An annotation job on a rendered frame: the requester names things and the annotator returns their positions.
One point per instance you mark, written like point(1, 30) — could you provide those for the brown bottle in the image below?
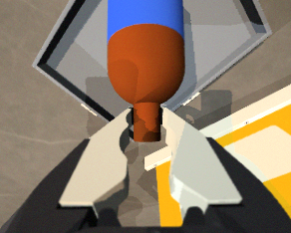
point(146, 59)

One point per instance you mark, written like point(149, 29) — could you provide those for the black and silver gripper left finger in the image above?
point(93, 176)

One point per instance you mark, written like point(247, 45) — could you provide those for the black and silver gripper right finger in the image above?
point(203, 173)

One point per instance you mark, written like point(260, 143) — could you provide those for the yellow bottle crate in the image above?
point(263, 146)

